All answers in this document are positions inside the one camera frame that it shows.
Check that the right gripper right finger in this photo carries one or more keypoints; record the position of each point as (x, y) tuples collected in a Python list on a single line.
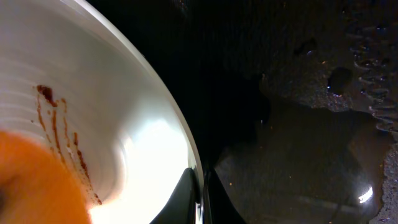
[(218, 209)]

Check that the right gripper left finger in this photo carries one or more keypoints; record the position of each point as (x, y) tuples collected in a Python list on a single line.
[(181, 206)]

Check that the round black tray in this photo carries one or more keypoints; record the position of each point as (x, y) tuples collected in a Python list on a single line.
[(292, 103)]

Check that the light blue plate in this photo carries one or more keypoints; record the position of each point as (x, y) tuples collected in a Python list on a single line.
[(72, 81)]

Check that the yellow and green sponge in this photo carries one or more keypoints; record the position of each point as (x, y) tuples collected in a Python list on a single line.
[(36, 187)]

